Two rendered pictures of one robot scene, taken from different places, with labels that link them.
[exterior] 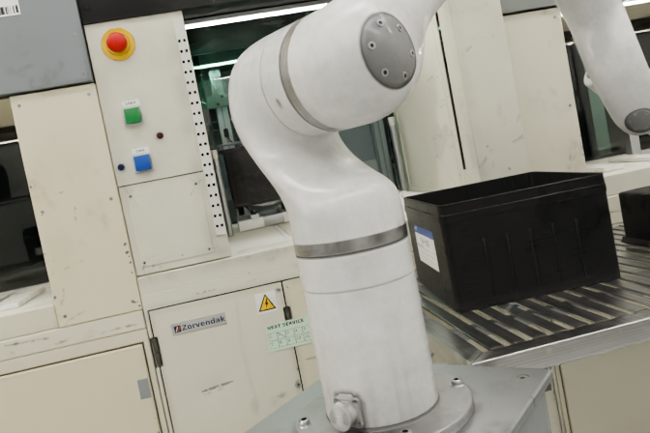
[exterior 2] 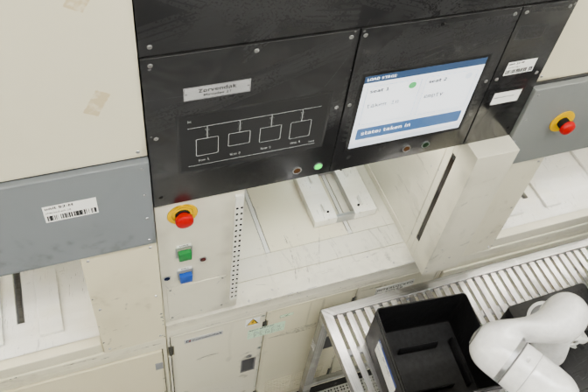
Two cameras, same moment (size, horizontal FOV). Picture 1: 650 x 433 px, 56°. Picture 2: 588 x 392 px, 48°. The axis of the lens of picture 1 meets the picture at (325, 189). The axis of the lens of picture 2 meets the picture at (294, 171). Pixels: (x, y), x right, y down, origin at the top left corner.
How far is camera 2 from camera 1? 158 cm
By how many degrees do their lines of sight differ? 49
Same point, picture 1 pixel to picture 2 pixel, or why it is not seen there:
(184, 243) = (204, 304)
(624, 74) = not seen: hidden behind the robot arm
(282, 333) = (258, 332)
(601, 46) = (547, 347)
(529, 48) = (507, 181)
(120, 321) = (149, 344)
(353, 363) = not seen: outside the picture
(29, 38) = (104, 225)
